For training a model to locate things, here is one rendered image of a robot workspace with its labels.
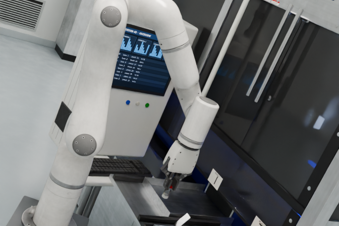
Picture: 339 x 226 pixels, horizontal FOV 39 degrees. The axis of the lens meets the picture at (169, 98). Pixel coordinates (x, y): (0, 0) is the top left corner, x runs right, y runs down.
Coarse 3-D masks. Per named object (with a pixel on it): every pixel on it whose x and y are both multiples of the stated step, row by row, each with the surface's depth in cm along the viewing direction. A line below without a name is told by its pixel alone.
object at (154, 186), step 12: (144, 180) 212; (156, 180) 215; (156, 192) 210; (180, 192) 219; (192, 192) 224; (204, 192) 230; (156, 204) 200; (168, 204) 204; (180, 204) 209; (192, 204) 213; (204, 204) 218; (168, 216) 192; (180, 216) 195; (192, 216) 198; (204, 216) 201; (216, 216) 204
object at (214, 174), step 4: (212, 172) 215; (216, 172) 213; (212, 176) 215; (216, 176) 212; (208, 180) 216; (212, 180) 214; (216, 180) 212; (220, 180) 210; (212, 184) 213; (216, 184) 211; (216, 188) 211
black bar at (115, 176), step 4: (116, 176) 206; (120, 176) 207; (124, 176) 208; (128, 176) 210; (132, 176) 211; (124, 180) 208; (128, 180) 209; (132, 180) 210; (136, 180) 211; (140, 180) 212
